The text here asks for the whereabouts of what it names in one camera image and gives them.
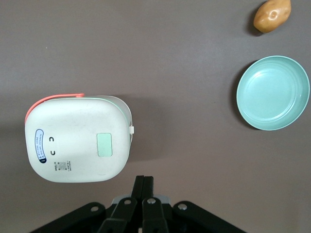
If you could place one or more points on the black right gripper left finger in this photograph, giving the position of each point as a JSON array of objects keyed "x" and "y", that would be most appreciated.
[{"x": 121, "y": 218}]

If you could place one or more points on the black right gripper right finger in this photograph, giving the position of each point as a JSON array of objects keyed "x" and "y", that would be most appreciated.
[{"x": 155, "y": 218}]

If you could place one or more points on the brown potato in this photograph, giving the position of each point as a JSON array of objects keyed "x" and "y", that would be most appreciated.
[{"x": 272, "y": 15}]

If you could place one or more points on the mint green round plate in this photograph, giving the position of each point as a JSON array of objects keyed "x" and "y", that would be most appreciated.
[{"x": 273, "y": 93}]

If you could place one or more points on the small bin with lid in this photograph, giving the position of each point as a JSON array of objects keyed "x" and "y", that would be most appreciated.
[{"x": 123, "y": 106}]

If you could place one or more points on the white rice cooker button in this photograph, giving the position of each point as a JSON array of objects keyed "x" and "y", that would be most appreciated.
[{"x": 131, "y": 129}]

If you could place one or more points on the brown tablecloth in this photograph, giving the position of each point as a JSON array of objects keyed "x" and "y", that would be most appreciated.
[{"x": 170, "y": 60}]

